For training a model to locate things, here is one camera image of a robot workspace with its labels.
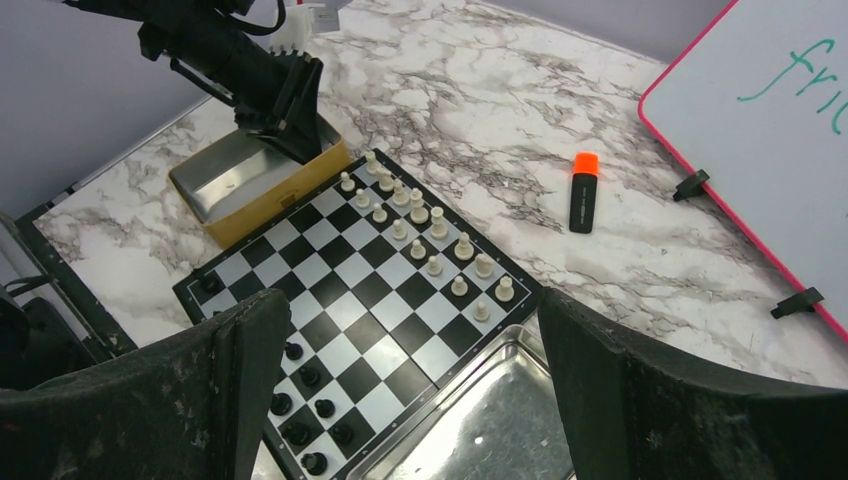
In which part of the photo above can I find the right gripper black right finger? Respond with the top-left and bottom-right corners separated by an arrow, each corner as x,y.
538,287 -> 847,479

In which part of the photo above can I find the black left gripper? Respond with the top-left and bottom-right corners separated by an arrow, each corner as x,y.
169,39 -> 324,165

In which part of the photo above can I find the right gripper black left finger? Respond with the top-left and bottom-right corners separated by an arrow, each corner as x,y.
1,288 -> 292,479

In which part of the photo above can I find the black chess piece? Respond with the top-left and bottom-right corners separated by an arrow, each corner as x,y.
282,422 -> 311,446
199,272 -> 222,296
314,399 -> 336,419
270,392 -> 293,416
300,452 -> 329,476

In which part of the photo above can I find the black chess pawn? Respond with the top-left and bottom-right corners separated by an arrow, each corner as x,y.
284,342 -> 303,361
329,423 -> 355,446
297,365 -> 321,388

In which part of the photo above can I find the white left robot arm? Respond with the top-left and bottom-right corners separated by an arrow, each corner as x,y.
70,0 -> 323,165

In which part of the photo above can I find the white chess piece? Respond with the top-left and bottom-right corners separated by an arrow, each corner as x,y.
474,253 -> 494,279
495,275 -> 515,303

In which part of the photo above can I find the white chess pawn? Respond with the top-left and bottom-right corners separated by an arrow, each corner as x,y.
450,275 -> 468,297
473,300 -> 490,322

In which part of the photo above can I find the black white chess board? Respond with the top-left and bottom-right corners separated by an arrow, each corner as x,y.
174,149 -> 541,479

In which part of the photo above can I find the gold tin box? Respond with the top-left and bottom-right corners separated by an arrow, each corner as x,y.
168,118 -> 352,249

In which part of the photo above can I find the silver tin lid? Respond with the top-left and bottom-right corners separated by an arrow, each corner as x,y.
348,325 -> 576,479

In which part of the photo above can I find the black whiteboard stand foot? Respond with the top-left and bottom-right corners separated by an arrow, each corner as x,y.
672,169 -> 710,202

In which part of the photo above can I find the orange black highlighter marker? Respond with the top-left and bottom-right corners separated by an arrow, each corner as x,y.
569,152 -> 599,234

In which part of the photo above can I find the pink framed whiteboard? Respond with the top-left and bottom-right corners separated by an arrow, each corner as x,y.
638,0 -> 847,335

